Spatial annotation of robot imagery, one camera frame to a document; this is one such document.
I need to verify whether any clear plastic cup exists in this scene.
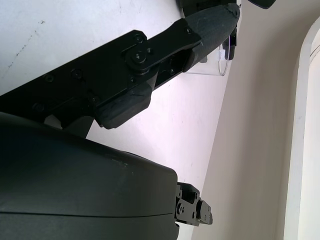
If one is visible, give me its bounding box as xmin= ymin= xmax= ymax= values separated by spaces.
xmin=184 ymin=34 xmax=231 ymax=77

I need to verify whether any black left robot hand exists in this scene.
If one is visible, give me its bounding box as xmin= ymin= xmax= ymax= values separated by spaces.
xmin=176 ymin=0 xmax=276 ymax=13

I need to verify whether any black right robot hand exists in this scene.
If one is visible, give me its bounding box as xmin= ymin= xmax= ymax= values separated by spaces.
xmin=0 ymin=4 xmax=241 ymax=240

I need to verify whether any white curved wall panel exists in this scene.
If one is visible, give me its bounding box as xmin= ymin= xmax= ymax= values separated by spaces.
xmin=289 ymin=22 xmax=320 ymax=240

